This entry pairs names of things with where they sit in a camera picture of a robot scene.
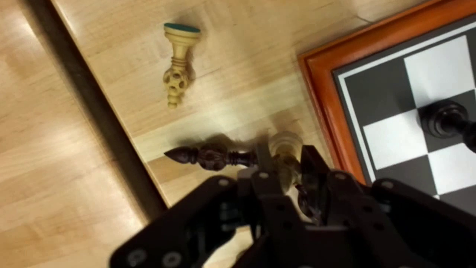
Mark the dark chess piece on board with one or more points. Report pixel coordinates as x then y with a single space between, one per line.
444 119

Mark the lying dark chess piece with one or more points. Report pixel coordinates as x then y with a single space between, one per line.
215 153

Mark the wooden framed chess board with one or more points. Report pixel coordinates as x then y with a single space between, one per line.
371 86

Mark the lying yellow skull chess piece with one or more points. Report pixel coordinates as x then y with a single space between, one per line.
178 76

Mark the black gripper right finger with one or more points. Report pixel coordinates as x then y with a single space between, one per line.
312 190

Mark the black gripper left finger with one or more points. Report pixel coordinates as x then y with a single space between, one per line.
263 192

